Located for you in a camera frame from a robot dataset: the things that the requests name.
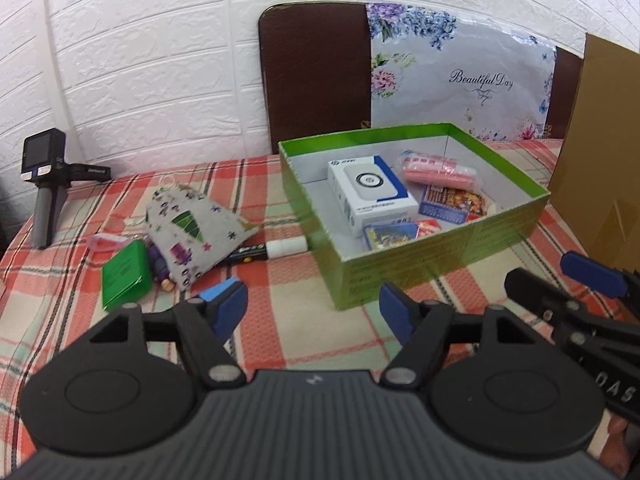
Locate plaid tablecloth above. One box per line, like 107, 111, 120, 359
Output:
0, 137, 640, 461

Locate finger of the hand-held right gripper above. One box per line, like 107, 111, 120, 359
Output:
504, 268, 640, 343
560, 251, 640, 311

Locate dark brown chair back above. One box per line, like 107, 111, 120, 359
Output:
257, 2, 583, 156

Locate small doll figurine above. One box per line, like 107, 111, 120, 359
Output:
147, 242, 177, 292

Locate white product box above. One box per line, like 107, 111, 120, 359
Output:
327, 156, 420, 237

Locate black marker with white cap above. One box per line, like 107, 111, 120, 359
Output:
227, 238, 311, 267

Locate small green box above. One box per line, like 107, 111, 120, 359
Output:
101, 240, 153, 309

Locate floral Beautiful Day bag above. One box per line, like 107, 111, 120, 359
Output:
365, 2, 558, 142

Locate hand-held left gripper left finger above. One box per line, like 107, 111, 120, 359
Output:
87, 280, 249, 391

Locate person's right hand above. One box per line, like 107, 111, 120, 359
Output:
597, 416, 640, 467

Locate green cardboard box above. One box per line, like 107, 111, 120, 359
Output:
277, 122, 551, 312

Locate pink packet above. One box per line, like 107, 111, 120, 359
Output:
397, 149, 478, 192

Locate printed drawstring pouch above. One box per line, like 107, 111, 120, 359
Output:
145, 180, 262, 288

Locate colourful blue-bordered card pack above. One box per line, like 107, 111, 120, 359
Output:
419, 182, 488, 223

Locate black camera on grey handle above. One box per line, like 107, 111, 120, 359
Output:
21, 129, 112, 249

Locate brown cardboard sheet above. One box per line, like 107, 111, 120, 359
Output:
547, 32, 640, 271

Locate blue picture card pack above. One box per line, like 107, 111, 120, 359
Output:
362, 222, 426, 251

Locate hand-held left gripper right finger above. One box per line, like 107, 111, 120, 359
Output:
378, 282, 538, 391

